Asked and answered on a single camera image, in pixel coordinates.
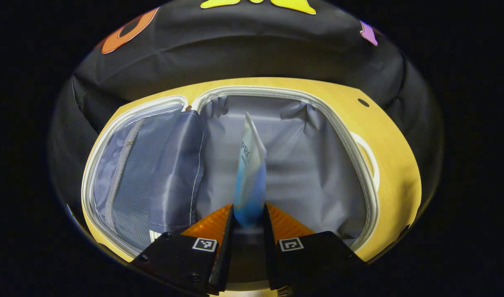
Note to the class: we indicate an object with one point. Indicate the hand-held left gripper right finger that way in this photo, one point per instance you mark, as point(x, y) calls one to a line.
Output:
point(270, 255)

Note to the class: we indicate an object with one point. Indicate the white hard-shell suitcase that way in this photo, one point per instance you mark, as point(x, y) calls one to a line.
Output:
point(309, 165)

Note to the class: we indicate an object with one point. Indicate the black backdrop cloth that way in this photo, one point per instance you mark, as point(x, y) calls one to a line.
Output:
point(235, 45)

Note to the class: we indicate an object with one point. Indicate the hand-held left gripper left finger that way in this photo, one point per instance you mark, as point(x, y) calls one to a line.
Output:
point(224, 255)

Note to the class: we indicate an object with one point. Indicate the blue and white sachet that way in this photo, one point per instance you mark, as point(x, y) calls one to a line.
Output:
point(250, 181)

